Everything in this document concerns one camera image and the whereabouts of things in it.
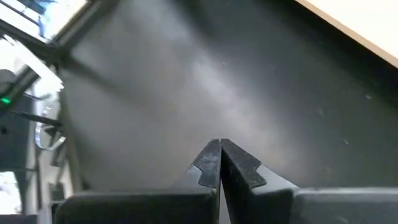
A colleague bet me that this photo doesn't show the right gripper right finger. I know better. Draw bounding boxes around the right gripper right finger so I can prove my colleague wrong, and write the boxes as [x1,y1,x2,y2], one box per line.
[220,138,398,224]

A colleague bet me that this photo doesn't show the black metal table frame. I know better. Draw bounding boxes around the black metal table frame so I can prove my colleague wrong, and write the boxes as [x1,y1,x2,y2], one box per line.
[0,0,121,194]

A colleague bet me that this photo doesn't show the black table mat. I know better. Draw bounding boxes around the black table mat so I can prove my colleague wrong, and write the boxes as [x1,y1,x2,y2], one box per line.
[30,0,398,224]

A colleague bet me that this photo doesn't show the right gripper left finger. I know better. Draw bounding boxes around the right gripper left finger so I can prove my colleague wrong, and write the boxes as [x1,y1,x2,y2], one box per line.
[54,139,222,224]

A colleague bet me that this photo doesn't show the pale flat cable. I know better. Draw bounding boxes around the pale flat cable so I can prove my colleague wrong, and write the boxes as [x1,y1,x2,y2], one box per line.
[34,105,67,152]

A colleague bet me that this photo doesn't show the wooden shelf black brackets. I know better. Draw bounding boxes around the wooden shelf black brackets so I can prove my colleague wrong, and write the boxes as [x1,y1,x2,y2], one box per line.
[295,0,398,69]

